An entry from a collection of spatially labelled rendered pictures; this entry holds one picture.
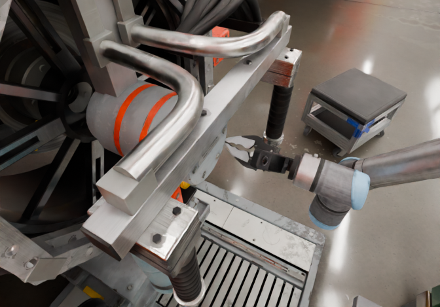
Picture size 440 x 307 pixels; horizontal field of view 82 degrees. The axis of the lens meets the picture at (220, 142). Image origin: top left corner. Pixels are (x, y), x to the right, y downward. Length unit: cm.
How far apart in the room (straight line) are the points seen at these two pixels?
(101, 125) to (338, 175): 52
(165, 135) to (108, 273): 86
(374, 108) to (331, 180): 90
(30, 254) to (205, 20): 41
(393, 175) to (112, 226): 67
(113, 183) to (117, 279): 84
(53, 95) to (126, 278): 69
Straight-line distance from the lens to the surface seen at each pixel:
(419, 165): 73
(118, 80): 43
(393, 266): 142
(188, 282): 32
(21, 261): 46
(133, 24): 41
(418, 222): 160
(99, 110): 45
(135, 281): 100
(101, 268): 105
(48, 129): 51
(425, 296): 68
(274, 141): 55
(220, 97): 29
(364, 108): 150
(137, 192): 20
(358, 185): 67
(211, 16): 41
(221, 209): 123
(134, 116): 40
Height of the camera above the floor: 115
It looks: 46 degrees down
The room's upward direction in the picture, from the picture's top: straight up
